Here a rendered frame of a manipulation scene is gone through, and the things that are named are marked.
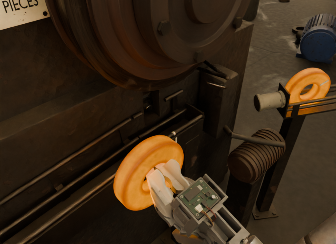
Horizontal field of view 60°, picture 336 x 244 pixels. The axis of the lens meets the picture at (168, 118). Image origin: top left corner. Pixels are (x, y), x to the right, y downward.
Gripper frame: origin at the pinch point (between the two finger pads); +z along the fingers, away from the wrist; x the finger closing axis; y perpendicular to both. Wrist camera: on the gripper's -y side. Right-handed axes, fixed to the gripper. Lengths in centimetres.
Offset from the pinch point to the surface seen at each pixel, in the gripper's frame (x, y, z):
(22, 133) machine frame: 14.7, -4.3, 22.8
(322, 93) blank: -72, -13, -8
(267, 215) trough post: -66, -79, -27
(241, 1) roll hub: -29.2, 20.8, 11.4
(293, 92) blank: -62, -12, -2
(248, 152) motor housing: -46, -31, -5
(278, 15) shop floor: -305, -117, 105
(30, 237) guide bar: 22.5, -19.4, 8.5
